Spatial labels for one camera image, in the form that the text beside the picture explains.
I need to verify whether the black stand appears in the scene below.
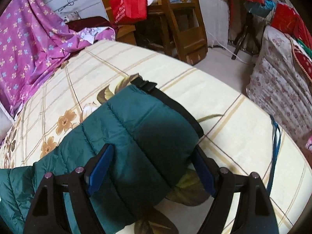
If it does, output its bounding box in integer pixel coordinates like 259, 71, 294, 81
231, 12, 259, 60

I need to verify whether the wooden chair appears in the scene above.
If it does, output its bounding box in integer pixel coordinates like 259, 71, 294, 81
158, 0, 209, 65

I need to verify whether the rose print quilted cover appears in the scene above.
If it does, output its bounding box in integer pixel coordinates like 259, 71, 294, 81
246, 26, 312, 142

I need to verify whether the blue strap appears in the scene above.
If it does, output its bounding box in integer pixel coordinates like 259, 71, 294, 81
266, 114, 282, 195

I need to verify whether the red gold-trimmed fabric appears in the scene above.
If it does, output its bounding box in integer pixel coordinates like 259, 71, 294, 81
270, 2, 312, 51

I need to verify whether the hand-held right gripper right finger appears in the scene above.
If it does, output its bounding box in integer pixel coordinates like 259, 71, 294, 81
194, 147, 279, 234

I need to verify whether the dark green puffer jacket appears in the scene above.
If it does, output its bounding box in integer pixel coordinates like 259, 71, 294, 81
0, 78, 205, 234

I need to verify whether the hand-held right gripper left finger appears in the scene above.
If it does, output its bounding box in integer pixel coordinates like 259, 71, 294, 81
23, 143, 115, 234

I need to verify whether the purple floral cloth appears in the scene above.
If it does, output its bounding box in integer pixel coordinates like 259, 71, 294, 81
0, 0, 116, 117

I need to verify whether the bed with floral checked sheet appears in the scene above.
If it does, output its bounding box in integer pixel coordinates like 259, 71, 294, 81
0, 40, 312, 234

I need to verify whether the red shopping bag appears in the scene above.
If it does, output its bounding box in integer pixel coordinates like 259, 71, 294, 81
109, 0, 148, 25

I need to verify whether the maroon cloth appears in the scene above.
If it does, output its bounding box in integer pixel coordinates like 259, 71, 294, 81
65, 17, 119, 33

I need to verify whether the white cable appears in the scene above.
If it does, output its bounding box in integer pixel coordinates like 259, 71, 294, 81
205, 27, 254, 65

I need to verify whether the wooden side table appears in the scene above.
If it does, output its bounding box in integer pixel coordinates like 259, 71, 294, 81
96, 0, 171, 54

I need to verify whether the teal cloth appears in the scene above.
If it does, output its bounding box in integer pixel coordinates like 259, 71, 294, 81
244, 0, 277, 17

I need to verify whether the white floral curtain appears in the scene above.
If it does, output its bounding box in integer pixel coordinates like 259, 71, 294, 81
195, 0, 231, 48

